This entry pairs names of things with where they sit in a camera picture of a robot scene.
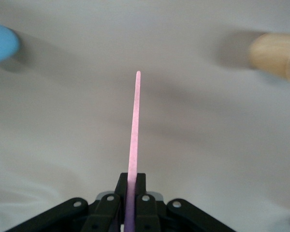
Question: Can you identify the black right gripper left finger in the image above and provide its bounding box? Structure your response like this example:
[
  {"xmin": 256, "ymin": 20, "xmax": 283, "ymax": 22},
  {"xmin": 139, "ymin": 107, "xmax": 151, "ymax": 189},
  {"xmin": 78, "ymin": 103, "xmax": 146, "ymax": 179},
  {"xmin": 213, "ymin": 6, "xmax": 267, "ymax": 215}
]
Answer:
[{"xmin": 4, "ymin": 172, "xmax": 129, "ymax": 232}]

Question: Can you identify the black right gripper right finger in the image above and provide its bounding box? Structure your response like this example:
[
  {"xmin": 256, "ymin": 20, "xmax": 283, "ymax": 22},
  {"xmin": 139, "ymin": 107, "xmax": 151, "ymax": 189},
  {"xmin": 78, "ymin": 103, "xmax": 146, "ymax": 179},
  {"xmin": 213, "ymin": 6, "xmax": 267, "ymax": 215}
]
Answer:
[{"xmin": 134, "ymin": 173, "xmax": 235, "ymax": 232}]

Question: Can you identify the pink chopstick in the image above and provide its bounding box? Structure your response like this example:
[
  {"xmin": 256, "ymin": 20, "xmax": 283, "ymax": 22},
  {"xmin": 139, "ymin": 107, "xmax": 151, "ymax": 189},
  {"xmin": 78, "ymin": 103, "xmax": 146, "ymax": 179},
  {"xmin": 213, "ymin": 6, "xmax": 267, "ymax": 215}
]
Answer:
[{"xmin": 122, "ymin": 70, "xmax": 142, "ymax": 232}]

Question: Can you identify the blue cup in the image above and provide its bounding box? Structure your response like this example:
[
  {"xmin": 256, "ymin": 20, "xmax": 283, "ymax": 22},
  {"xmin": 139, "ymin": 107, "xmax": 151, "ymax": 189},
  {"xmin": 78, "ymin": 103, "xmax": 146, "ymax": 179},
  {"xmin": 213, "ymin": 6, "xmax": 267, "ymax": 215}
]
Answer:
[{"xmin": 0, "ymin": 22, "xmax": 21, "ymax": 65}]

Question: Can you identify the wooden cup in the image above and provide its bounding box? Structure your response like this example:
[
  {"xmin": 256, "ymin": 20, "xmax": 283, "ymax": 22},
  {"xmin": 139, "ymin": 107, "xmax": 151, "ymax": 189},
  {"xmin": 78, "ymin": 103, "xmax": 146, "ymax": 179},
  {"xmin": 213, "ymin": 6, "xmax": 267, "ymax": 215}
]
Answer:
[{"xmin": 247, "ymin": 32, "xmax": 290, "ymax": 87}]

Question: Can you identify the table cover sheet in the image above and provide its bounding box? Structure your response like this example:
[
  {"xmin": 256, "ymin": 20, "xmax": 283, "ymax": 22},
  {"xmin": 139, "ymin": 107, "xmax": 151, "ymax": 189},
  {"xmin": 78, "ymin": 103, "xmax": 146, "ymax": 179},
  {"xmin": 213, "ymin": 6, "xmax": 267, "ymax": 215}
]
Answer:
[{"xmin": 0, "ymin": 0, "xmax": 290, "ymax": 232}]

